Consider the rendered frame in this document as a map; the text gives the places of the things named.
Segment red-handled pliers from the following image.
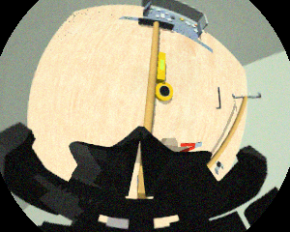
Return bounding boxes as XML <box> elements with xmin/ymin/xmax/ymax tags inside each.
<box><xmin>180</xmin><ymin>142</ymin><xmax>203</xmax><ymax>152</ymax></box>

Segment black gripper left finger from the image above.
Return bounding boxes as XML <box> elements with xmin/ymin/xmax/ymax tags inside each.
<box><xmin>69</xmin><ymin>125</ymin><xmax>141</xmax><ymax>196</ymax></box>

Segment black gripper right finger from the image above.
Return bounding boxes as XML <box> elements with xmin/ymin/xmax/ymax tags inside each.
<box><xmin>140</xmin><ymin>125</ymin><xmax>212</xmax><ymax>197</ymax></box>

